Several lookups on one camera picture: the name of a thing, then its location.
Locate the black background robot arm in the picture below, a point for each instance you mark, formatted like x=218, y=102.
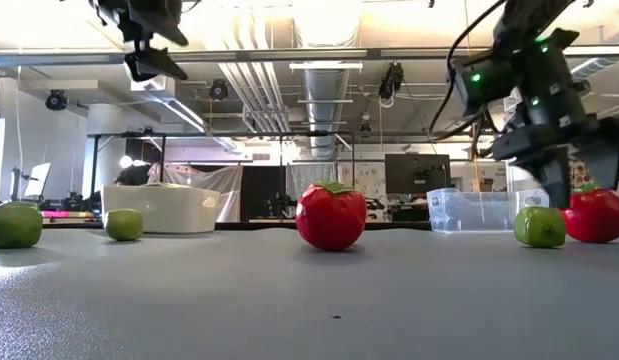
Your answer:
x=281, y=205

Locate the patterned hanging cloth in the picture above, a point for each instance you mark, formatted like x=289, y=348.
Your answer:
x=361, y=177

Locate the grey table mat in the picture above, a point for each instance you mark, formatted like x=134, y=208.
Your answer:
x=289, y=300

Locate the white hanging cloth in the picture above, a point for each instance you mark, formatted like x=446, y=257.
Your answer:
x=214, y=182

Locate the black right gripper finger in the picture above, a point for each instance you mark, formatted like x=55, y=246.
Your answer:
x=606, y=160
x=551, y=175

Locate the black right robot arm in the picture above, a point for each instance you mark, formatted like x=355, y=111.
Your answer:
x=529, y=17

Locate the black computer monitor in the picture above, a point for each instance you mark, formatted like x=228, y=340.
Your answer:
x=416, y=172

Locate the aluminium rig crossbar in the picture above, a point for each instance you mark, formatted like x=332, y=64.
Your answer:
x=239, y=55

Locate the red toy tomato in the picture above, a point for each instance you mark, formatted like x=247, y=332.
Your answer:
x=596, y=220
x=331, y=217

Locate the black background table frame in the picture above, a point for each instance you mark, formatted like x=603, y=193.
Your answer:
x=214, y=134

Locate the black ceiling spotlight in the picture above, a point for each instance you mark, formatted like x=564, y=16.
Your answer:
x=218, y=90
x=584, y=86
x=391, y=80
x=55, y=100

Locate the clear plastic basket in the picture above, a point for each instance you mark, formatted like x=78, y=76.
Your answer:
x=469, y=212

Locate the small green apple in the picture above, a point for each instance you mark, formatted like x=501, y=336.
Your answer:
x=123, y=224

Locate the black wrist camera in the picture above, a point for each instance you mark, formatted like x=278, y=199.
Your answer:
x=484, y=80

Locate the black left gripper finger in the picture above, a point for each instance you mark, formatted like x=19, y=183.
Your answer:
x=161, y=20
x=154, y=65

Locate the silver ventilation duct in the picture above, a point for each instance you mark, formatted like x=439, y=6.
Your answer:
x=324, y=115

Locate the white plastic basket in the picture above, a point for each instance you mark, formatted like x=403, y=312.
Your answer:
x=159, y=210

